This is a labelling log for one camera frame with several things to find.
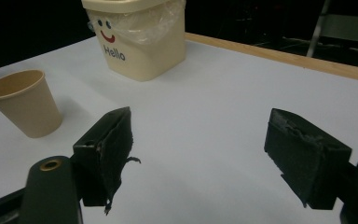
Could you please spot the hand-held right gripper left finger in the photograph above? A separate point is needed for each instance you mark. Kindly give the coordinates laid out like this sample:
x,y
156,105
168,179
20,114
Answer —
x,y
105,149

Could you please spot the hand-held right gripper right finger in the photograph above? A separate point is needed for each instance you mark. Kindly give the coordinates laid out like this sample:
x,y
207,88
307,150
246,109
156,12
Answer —
x,y
304,155

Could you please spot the brown paper cup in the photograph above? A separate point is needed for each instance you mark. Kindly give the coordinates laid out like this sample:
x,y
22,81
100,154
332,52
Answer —
x,y
24,102

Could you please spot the cream smiley-face trash bin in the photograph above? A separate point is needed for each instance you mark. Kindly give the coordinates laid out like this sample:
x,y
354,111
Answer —
x,y
143,46

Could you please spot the grey metal stand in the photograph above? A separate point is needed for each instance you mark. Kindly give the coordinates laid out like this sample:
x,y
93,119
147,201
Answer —
x,y
338,28

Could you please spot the clear plastic bin liner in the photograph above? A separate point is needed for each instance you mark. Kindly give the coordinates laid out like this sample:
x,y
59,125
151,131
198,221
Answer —
x,y
149,21

